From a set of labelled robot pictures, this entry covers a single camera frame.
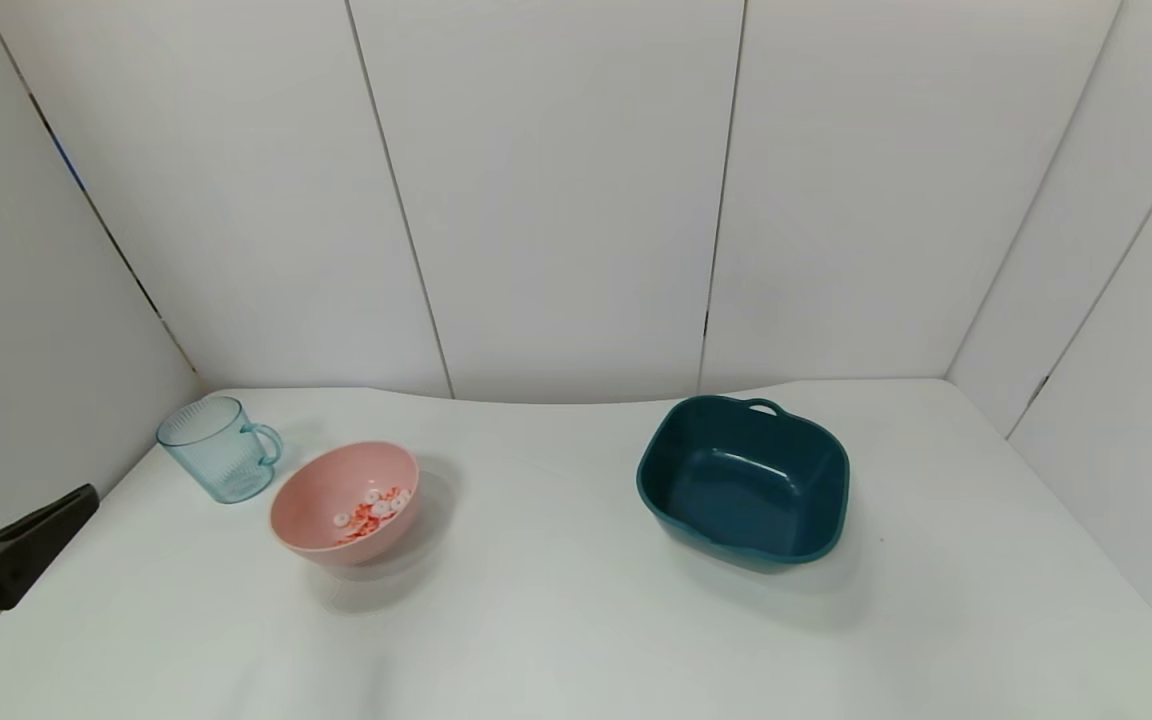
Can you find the clear blue ribbed cup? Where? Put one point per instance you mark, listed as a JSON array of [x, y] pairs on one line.
[[221, 460]]

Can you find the red and white solid pieces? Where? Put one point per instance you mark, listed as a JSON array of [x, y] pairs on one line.
[[376, 512]]

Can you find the pink plastic bowl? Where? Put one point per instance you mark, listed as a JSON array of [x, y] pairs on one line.
[[316, 520]]

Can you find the dark teal plastic basin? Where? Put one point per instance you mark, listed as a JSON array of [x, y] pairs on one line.
[[746, 490]]

